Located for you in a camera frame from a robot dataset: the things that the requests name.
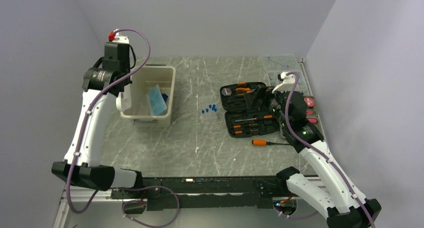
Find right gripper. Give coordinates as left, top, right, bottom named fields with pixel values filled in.
left=244, top=84, right=290, bottom=128

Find beige plastic bin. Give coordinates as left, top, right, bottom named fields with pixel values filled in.
left=116, top=64, right=176, bottom=128

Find blue plastic bag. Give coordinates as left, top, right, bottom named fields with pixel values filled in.
left=145, top=84, right=168, bottom=116

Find white tray lid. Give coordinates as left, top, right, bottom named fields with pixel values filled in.
left=115, top=84, right=132, bottom=112

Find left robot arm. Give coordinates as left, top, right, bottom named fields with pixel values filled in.
left=51, top=41, right=144, bottom=198

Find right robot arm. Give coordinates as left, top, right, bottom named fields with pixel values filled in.
left=243, top=85, right=382, bottom=228

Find black orange tool case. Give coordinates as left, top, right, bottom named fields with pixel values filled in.
left=219, top=81, right=280, bottom=138

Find clear compartment organizer box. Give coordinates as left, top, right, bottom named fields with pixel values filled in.
left=261, top=55, right=310, bottom=95

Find clear test tube rack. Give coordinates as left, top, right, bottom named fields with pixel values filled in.
left=197, top=94, right=218, bottom=123

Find red tape measure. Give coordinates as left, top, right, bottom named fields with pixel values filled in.
left=304, top=96, right=316, bottom=109

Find grey tool tray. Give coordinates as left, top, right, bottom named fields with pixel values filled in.
left=300, top=92, right=324, bottom=134

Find orange handled pliers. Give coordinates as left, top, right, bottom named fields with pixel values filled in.
left=235, top=87, right=252, bottom=96

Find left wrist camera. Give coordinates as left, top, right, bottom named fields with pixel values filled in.
left=108, top=29, right=130, bottom=44

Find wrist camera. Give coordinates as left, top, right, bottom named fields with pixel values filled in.
left=272, top=71, right=298, bottom=94
left=108, top=29, right=130, bottom=44

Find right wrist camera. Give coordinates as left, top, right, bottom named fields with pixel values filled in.
left=272, top=71, right=298, bottom=94

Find orange handled screwdriver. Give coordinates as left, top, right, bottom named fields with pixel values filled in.
left=251, top=139, right=290, bottom=147

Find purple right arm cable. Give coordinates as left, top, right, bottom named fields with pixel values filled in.
left=284, top=71, right=377, bottom=228

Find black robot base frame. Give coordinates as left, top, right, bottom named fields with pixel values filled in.
left=110, top=175, right=293, bottom=211

